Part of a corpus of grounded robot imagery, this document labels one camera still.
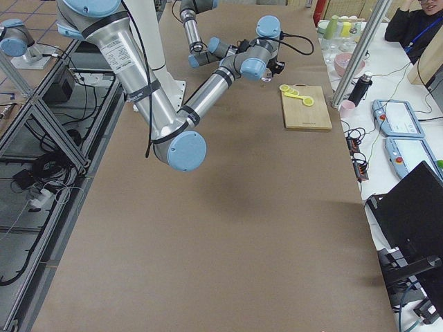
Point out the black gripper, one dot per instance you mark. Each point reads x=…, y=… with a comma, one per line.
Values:
x=274, y=68

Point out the small clear glass cup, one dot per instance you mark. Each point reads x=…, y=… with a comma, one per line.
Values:
x=267, y=76

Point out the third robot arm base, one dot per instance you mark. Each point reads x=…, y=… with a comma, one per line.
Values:
x=18, y=43

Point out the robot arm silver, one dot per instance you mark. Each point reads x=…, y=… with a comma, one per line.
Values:
x=106, y=24
x=204, y=48

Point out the yellow cup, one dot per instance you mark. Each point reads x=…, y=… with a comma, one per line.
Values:
x=345, y=32

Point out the pink cup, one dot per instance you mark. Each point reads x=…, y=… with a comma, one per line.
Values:
x=346, y=108

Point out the lemon slice top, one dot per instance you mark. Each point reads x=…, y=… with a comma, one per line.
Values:
x=284, y=88

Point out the yellow plastic knife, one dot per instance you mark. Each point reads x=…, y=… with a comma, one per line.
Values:
x=300, y=97

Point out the lemon slice front large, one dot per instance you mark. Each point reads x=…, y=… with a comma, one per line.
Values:
x=308, y=102

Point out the bamboo cutting board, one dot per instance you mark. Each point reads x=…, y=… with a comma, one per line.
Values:
x=297, y=116

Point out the pink bowl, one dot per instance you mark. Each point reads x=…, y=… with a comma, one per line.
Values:
x=341, y=62

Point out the green bottle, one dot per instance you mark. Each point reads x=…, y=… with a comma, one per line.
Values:
x=331, y=28

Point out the black thermos bottle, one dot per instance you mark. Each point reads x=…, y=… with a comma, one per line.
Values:
x=361, y=87

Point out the upper teach pendant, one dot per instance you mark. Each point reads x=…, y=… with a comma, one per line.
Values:
x=396, y=118

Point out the teach pendant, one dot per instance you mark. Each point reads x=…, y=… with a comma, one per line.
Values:
x=396, y=118
x=405, y=153

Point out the person in black jacket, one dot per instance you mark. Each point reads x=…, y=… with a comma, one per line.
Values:
x=415, y=29

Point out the lower teach pendant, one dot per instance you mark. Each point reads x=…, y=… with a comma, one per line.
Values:
x=405, y=153

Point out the black laptop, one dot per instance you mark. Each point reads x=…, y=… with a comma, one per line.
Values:
x=410, y=218

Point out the aluminium frame post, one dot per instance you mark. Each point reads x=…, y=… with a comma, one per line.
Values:
x=379, y=11

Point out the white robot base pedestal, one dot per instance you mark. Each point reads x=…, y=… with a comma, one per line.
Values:
x=144, y=14

